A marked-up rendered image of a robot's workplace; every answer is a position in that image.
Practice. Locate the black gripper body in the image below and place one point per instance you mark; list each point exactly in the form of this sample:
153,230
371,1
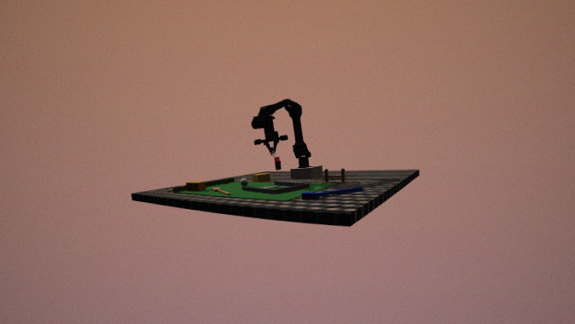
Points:
269,129

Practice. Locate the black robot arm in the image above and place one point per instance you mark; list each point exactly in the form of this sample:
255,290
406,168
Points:
264,120

